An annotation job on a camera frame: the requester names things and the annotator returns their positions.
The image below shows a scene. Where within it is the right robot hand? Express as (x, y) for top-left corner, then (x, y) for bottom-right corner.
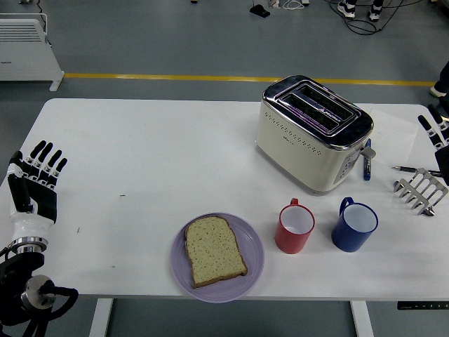
(417, 103), (449, 173)

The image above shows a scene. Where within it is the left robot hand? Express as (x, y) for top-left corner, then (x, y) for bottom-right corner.
(6, 140), (69, 243)

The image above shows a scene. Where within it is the brown bread slice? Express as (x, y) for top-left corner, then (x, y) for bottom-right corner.
(185, 216), (248, 289)

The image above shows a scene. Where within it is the purple plate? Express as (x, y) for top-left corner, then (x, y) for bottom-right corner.
(170, 211), (265, 303)

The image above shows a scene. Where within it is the black ballpoint pen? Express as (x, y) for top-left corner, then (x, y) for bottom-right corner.
(391, 165), (441, 175)

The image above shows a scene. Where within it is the metal toast rack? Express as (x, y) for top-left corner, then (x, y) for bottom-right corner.
(392, 167), (449, 217)

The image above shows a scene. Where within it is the white paper sheet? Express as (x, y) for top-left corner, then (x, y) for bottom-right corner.
(370, 107), (420, 164)

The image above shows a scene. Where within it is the blue marker pen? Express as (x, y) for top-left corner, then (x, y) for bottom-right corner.
(362, 138), (373, 182)

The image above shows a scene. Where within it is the person's leg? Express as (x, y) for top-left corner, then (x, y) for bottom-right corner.
(436, 61), (449, 91)

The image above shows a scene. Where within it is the white table leg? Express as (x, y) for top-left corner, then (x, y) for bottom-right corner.
(349, 300), (375, 337)
(88, 298), (114, 337)

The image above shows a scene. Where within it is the blue mug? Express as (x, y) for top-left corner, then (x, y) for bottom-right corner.
(330, 197), (380, 253)

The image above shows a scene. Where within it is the cream and chrome toaster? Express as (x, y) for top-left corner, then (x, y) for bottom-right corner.
(255, 74), (377, 197)

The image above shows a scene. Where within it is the black table control panel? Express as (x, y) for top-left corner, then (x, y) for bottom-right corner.
(396, 300), (449, 311)

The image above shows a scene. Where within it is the person's black white shoe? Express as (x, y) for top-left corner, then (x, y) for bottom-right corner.
(368, 0), (384, 21)
(337, 0), (356, 18)

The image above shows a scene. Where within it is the white panel heater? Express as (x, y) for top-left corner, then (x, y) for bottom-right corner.
(0, 13), (66, 93)

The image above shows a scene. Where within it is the red mug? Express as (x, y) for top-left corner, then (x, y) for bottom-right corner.
(274, 198), (316, 255)

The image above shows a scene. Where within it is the yellow floor tape line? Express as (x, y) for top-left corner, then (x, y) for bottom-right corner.
(65, 72), (436, 88)

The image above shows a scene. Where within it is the black floor stand base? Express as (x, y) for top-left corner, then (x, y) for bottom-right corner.
(249, 0), (271, 18)

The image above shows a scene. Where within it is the black heater cable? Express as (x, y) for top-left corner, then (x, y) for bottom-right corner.
(36, 13), (53, 48)

